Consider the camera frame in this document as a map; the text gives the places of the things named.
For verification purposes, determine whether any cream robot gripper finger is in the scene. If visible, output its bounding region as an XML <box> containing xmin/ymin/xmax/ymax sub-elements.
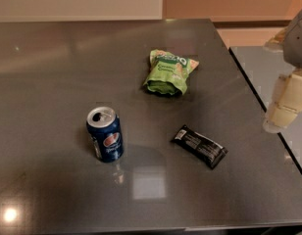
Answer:
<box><xmin>263</xmin><ymin>68</ymin><xmax>302</xmax><ymax>133</ymax></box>

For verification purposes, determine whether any black rxbar chocolate bar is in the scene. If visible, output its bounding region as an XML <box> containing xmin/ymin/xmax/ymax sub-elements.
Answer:
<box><xmin>172</xmin><ymin>125</ymin><xmax>228</xmax><ymax>169</ymax></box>

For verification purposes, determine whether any grey side table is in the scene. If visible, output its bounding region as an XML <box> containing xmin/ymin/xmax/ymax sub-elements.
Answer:
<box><xmin>229</xmin><ymin>46</ymin><xmax>302</xmax><ymax>174</ymax></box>

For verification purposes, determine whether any green snack chip bag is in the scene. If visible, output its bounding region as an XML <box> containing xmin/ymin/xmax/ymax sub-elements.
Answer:
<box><xmin>143</xmin><ymin>49</ymin><xmax>199</xmax><ymax>96</ymax></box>

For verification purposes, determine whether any blue pepsi soda can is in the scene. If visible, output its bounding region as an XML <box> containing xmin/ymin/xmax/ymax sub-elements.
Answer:
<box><xmin>86</xmin><ymin>107</ymin><xmax>124</xmax><ymax>163</ymax></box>

